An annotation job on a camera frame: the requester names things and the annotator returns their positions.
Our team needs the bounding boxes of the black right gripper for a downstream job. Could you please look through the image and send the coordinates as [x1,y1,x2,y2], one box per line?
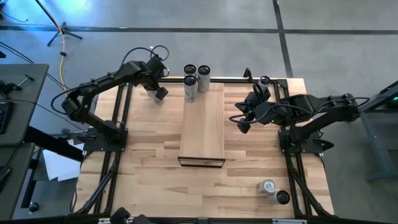
[234,91,289,134]

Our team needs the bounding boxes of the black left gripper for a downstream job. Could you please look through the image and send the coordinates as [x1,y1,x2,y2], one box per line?
[136,55,170,100]

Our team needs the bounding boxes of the white beverage can black lid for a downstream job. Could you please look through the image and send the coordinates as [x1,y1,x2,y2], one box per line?
[183,75,198,103]
[256,75,272,94]
[197,64,211,93]
[183,64,198,78]
[146,88,165,106]
[265,189,291,206]

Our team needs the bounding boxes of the white beverage can silver lid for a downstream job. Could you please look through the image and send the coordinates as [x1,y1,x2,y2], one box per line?
[256,179,277,194]

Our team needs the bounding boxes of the black tripod light stand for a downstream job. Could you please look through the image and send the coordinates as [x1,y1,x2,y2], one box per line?
[34,0,83,47]

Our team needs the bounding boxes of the black diagonal desk bar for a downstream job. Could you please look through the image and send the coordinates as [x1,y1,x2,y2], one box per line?
[24,126,85,162]

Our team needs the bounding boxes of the white paper sheets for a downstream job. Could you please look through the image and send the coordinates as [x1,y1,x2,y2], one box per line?
[42,141,85,183]

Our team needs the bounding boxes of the grey metal cart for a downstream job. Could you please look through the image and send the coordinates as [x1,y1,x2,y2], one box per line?
[345,80,398,183]

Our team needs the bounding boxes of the grey desk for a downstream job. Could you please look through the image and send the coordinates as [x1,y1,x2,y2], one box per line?
[0,63,50,147]
[0,143,35,222]

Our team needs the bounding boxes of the black device green light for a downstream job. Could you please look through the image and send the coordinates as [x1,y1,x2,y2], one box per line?
[377,90,398,110]

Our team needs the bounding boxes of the black clamp tool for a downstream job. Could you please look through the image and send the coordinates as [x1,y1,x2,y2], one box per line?
[0,74,35,96]

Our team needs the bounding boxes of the black desk leg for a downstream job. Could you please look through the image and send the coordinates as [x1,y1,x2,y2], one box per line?
[20,151,43,209]

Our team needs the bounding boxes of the black keyboard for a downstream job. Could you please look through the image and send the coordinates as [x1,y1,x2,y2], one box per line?
[0,101,15,135]

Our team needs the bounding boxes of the black table frame side rail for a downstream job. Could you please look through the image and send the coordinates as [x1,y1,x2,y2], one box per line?
[283,81,315,216]
[93,83,124,216]
[104,83,134,216]
[275,81,307,216]

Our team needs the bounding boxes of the black table frame cross rail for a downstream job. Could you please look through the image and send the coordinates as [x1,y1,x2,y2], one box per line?
[124,77,289,85]

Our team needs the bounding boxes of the black cable hook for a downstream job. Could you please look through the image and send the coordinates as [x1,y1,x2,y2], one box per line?
[242,67,254,82]

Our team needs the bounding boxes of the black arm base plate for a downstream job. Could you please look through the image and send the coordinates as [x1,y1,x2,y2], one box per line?
[278,128,326,156]
[83,127,129,153]

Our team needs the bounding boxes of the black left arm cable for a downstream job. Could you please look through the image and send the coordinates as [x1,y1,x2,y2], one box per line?
[119,44,171,68]

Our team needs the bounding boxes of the black diagonal frame brace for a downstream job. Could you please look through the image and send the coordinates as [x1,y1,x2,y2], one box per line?
[73,155,121,215]
[287,157,332,217]

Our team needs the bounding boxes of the yellow cable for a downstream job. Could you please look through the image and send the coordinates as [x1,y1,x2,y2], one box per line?
[58,29,73,108]

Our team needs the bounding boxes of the black table frame edge rail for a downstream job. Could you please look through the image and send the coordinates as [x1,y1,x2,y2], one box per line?
[0,213,398,224]

